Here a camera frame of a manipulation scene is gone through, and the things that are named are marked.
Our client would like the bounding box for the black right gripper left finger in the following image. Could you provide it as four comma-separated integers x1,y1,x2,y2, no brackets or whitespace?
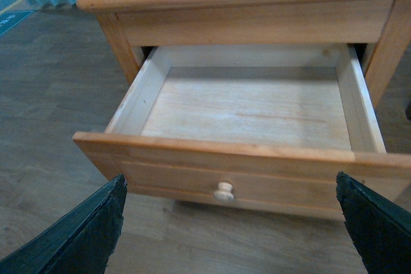
1,175,127,273

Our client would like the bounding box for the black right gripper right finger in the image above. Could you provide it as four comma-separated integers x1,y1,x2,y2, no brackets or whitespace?
336,172,410,273

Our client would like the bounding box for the wooden drawer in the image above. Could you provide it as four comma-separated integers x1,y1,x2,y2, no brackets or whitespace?
73,44,410,220

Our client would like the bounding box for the wooden nightstand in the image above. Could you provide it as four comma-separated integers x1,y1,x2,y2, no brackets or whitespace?
76,0,410,105

